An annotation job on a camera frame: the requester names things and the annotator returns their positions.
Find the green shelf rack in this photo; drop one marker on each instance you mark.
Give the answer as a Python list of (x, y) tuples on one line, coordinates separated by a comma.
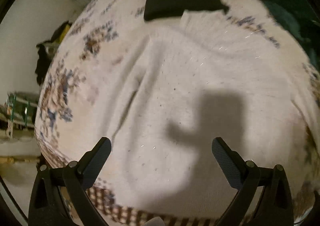
[(18, 116)]

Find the black clothes on chair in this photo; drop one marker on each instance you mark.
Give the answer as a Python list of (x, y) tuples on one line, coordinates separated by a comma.
[(47, 50)]

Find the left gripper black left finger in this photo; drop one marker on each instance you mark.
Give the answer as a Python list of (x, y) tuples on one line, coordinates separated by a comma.
[(46, 206)]

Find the black folded garment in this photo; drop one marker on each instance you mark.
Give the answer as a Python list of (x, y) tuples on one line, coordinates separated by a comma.
[(158, 9)]

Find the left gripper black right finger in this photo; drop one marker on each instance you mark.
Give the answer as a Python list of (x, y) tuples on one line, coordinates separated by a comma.
[(275, 202)]

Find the floral plush blanket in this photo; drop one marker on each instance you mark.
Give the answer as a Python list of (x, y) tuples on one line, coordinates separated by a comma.
[(71, 115)]

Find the white knit sweater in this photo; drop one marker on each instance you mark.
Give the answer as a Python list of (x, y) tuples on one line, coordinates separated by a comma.
[(184, 85)]

